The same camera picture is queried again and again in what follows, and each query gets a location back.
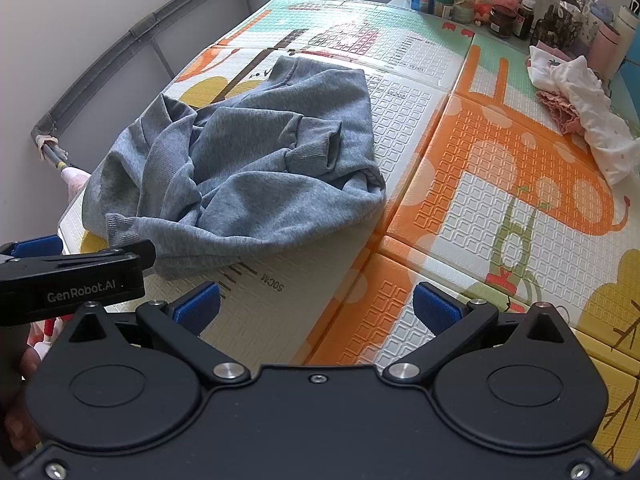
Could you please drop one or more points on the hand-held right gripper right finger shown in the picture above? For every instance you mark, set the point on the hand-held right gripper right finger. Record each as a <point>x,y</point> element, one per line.
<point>435,305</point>

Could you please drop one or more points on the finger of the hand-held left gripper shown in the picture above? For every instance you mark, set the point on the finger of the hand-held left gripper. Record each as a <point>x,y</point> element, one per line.
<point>140,252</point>
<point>37,247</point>

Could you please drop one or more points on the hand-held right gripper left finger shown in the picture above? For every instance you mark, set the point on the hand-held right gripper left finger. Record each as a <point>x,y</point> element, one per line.
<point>197,305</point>

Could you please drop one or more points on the grey sweatshirt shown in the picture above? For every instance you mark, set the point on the grey sweatshirt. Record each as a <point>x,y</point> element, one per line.
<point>260,170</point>

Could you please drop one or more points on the person's left hand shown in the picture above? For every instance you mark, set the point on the person's left hand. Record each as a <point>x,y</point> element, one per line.
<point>27,360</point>

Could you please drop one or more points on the red white toy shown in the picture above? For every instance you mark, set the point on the red white toy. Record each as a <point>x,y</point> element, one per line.
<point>47,335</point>

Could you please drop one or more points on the grey rod with pink tip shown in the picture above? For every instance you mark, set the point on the grey rod with pink tip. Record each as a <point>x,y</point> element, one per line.
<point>60,157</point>

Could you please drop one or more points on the printed foam play mat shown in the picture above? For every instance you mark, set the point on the printed foam play mat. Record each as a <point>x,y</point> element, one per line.
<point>450,210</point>

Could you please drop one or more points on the grey fabric playpen fence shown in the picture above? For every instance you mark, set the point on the grey fabric playpen fence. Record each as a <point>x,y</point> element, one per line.
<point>150,30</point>

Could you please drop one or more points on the pink ruffled garment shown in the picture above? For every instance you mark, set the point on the pink ruffled garment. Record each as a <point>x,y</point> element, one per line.
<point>557,110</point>

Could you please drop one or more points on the white floral baby garment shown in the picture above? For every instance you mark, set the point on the white floral baby garment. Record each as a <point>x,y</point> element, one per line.
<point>600,120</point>

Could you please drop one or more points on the dark glass jar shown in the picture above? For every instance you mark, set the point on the dark glass jar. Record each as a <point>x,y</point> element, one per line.
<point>501,22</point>

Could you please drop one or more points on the small red toy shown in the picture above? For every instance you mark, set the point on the small red toy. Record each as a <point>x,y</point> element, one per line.
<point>482,14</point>

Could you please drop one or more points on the brown glass bottle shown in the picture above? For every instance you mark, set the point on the brown glass bottle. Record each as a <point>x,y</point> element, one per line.
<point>525,20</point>

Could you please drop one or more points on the green lid jar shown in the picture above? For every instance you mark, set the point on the green lid jar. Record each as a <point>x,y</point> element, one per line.
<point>444,5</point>

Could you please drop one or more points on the dark printed bag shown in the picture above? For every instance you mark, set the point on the dark printed bag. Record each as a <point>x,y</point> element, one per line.
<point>552,27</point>

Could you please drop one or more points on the pink tumbler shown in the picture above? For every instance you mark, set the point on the pink tumbler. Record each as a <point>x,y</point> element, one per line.
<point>606,52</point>

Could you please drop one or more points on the pink pig toy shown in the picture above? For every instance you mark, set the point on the pink pig toy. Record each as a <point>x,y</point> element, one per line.
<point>505,0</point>

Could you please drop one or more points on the purple printed cup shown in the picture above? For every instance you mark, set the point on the purple printed cup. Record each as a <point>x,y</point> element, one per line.
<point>597,22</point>

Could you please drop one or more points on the white thermos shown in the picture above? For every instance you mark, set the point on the white thermos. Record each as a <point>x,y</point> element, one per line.
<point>629,30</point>

